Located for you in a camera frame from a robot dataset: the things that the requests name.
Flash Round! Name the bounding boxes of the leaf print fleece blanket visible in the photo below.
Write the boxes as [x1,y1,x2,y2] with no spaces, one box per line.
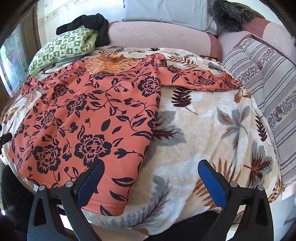
[0,45,286,232]

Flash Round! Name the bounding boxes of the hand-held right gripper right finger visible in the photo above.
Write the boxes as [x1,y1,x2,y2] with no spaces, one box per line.
[198,159,274,241]

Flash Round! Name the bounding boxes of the green patterned pillow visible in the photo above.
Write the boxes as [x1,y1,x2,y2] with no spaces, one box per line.
[28,25,99,76]

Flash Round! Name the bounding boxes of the coloured glass window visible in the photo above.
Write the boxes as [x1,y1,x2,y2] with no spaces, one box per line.
[0,23,30,98]

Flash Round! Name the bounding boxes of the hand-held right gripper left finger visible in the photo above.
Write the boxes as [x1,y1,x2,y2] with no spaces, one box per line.
[27,159,107,241]

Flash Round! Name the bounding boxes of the orange floral shirt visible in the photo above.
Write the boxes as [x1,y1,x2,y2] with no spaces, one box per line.
[7,52,242,216]

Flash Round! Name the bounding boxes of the dark fur-trimmed jacket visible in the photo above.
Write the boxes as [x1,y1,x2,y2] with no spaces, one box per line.
[212,0,257,33]

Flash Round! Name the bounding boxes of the black garment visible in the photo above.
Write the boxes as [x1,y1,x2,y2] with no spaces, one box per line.
[56,13,110,47]

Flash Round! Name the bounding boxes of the striped floral cushion cover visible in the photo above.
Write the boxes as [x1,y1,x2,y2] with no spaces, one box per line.
[222,37,296,186]

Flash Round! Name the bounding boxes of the embroidered floral white cloth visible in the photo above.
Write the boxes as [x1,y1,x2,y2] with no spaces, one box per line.
[107,21,223,59]

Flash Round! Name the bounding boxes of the light blue pillow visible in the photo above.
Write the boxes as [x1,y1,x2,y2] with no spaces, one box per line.
[122,0,218,35]

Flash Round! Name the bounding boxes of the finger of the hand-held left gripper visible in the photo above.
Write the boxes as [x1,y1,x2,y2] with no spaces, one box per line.
[0,133,12,145]

